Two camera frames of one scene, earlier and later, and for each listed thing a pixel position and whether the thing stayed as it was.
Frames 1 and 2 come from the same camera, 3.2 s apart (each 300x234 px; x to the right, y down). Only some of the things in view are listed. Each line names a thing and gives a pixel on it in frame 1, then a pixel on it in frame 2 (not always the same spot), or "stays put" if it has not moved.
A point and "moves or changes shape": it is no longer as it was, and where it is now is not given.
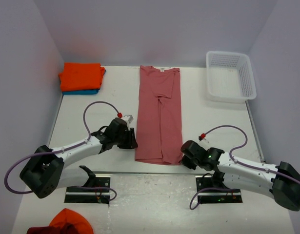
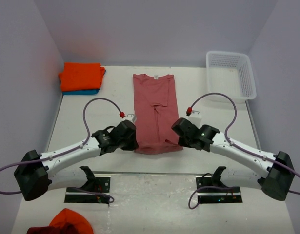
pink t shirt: (159, 131) moves or changes shape
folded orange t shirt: (79, 76) stays put
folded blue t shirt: (82, 92) stays put
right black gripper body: (190, 164) → (184, 143)
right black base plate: (207, 182) stays put
